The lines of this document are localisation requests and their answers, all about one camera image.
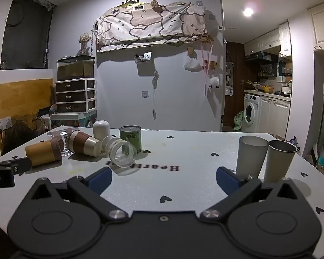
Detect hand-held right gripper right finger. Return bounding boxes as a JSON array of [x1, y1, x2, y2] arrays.
[[200, 167, 303, 220]]

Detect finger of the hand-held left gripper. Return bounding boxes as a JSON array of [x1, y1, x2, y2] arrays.
[[0, 158, 32, 176]]

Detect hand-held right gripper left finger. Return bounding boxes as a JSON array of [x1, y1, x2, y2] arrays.
[[27, 167, 129, 220]]

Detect tan cork-sleeved cup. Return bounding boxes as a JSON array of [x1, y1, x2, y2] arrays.
[[25, 139, 63, 167]]

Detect frosted grey cup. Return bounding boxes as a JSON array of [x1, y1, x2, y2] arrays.
[[236, 135, 270, 179]]

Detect clear glass cup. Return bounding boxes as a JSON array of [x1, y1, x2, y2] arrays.
[[102, 136, 137, 168]]

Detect brown cup with silver rim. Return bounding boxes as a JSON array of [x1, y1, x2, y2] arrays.
[[67, 130, 102, 157]]

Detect white matte cup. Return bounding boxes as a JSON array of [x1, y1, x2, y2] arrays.
[[93, 120, 111, 141]]

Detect green tin cup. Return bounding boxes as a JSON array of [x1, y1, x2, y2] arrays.
[[119, 125, 142, 155]]

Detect grey metal cup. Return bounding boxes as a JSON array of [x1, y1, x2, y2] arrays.
[[263, 139, 298, 183]]

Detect dark cloth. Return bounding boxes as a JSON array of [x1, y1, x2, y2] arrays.
[[2, 118, 47, 157]]

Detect green plastic bag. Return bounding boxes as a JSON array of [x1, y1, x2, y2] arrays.
[[233, 110, 245, 131]]

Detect teal side table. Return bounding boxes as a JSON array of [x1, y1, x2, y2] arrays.
[[50, 112, 97, 130]]

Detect white washing machine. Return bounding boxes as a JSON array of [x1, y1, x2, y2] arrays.
[[243, 93, 261, 133]]

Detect white lower kitchen cabinet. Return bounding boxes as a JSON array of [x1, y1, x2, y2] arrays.
[[259, 94, 291, 139]]

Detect white drawer unit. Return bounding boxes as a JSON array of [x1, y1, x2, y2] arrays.
[[55, 78, 97, 113]]

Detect brown wooden door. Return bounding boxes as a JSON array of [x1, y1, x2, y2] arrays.
[[222, 41, 245, 130]]

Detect glass fish tank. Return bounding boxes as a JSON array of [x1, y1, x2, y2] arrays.
[[56, 55, 95, 82]]

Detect dark window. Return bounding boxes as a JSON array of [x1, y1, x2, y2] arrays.
[[0, 0, 56, 71]]

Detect black range hood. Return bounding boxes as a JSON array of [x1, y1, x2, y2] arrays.
[[245, 52, 279, 65]]

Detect dried flower bouquet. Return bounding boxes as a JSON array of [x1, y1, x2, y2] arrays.
[[78, 32, 93, 56]]

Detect white upper kitchen cabinets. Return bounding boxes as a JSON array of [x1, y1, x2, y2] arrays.
[[244, 21, 292, 58]]

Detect printed blanket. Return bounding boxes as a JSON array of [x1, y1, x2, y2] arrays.
[[95, 1, 209, 52]]

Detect white tall cabinet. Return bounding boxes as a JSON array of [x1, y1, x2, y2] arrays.
[[307, 0, 324, 51]]

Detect white wall socket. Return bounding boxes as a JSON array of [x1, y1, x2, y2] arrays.
[[0, 116, 13, 133]]

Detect gold crown wall decoration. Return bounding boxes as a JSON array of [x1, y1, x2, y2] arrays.
[[116, 0, 147, 8]]

